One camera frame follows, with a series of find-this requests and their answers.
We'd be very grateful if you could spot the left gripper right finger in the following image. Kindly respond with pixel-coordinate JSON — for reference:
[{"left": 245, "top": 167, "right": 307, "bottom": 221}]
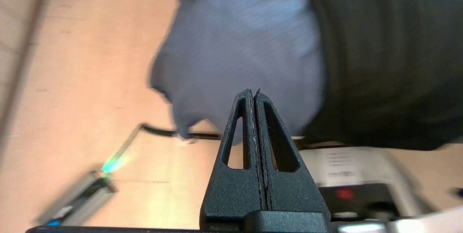
[{"left": 254, "top": 88, "right": 331, "bottom": 232}]

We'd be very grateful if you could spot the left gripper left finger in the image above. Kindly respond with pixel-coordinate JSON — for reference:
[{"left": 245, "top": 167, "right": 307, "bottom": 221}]
[{"left": 200, "top": 89, "right": 267, "bottom": 232}]

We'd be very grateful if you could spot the black moon print T-shirt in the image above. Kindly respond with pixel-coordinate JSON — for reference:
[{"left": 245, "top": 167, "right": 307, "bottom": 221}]
[{"left": 179, "top": 0, "right": 463, "bottom": 151}]

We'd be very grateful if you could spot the white and black robot chassis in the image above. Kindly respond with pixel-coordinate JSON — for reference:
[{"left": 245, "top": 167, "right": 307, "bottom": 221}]
[{"left": 297, "top": 145, "right": 463, "bottom": 233}]

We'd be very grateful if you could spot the blue bed sheet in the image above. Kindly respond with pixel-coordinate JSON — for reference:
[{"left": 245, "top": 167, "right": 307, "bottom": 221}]
[{"left": 148, "top": 0, "right": 325, "bottom": 143}]

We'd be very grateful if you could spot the grey device with green light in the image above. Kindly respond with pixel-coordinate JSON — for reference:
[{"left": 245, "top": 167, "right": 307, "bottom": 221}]
[{"left": 35, "top": 153, "right": 128, "bottom": 227}]

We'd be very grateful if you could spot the black floor cable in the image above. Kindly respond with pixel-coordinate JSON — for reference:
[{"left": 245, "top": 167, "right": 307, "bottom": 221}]
[{"left": 125, "top": 123, "right": 222, "bottom": 152}]

